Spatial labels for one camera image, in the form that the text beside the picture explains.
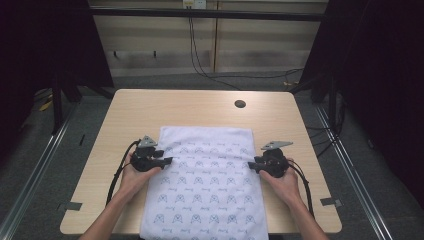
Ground person's left hand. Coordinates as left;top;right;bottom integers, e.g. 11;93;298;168
118;152;163;201

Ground black wall cable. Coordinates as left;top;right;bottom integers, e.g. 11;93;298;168
187;15;305;91

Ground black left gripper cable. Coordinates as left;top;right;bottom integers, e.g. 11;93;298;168
105;139;142;206

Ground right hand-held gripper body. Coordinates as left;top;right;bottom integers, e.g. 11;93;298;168
259;140;295;179

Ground black floor cables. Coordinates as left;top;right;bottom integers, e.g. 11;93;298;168
305;93;347;158

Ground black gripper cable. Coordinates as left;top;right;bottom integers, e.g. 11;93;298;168
105;139;142;206
287;161;315;218

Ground grey tape strip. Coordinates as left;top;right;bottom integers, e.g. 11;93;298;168
56;201;83;213
319;196;344;208

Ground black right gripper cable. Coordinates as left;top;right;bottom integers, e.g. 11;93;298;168
287;161;315;218

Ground person's right hand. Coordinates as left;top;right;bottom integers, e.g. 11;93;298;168
258;158;303;208

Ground black horizontal metal bar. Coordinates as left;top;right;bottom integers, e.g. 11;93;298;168
89;7;329;23

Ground metal floor rail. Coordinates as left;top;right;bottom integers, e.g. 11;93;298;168
0;104;78;240
314;104;395;240

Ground black metal stand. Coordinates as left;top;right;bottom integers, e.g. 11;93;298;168
49;74;116;135
288;71;338;129

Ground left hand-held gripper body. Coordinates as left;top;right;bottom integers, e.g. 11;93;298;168
129;135;166;173

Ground white patterned towel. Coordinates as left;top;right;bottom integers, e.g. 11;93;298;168
138;125;270;240

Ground black curtain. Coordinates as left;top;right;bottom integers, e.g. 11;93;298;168
299;0;424;209
0;0;115;168

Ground yellow floor item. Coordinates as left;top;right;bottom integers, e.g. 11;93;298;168
38;99;54;112

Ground white wall power outlet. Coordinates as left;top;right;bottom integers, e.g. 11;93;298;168
182;0;208;10

